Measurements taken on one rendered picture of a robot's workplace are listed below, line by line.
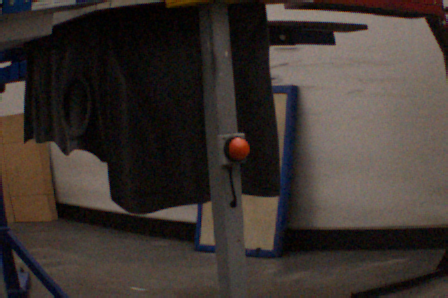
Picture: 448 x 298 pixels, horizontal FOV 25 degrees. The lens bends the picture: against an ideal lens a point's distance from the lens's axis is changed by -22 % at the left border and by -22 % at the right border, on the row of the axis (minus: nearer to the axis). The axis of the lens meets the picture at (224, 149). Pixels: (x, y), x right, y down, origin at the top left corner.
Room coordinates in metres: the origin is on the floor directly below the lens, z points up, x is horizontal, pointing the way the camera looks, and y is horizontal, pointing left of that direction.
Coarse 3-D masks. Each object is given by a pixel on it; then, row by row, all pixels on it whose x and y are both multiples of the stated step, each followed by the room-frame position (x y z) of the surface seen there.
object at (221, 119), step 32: (192, 0) 2.16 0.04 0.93; (224, 0) 2.16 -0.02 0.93; (256, 0) 2.20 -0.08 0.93; (224, 32) 2.21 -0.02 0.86; (224, 64) 2.21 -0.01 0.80; (224, 96) 2.20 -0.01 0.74; (224, 128) 2.20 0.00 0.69; (224, 160) 2.18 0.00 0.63; (224, 192) 2.20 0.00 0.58; (224, 224) 2.20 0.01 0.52; (224, 256) 2.20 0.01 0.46; (224, 288) 2.21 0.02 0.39
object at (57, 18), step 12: (120, 0) 2.30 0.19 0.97; (132, 0) 2.32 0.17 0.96; (144, 0) 2.33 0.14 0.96; (156, 0) 2.35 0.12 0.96; (276, 0) 2.57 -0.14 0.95; (288, 0) 2.57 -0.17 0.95; (300, 0) 2.58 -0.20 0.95; (312, 0) 2.60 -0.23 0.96; (60, 12) 2.41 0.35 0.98; (72, 12) 2.36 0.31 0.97; (84, 12) 2.30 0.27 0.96; (96, 12) 2.33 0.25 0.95; (60, 24) 2.46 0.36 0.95; (12, 48) 2.94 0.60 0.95
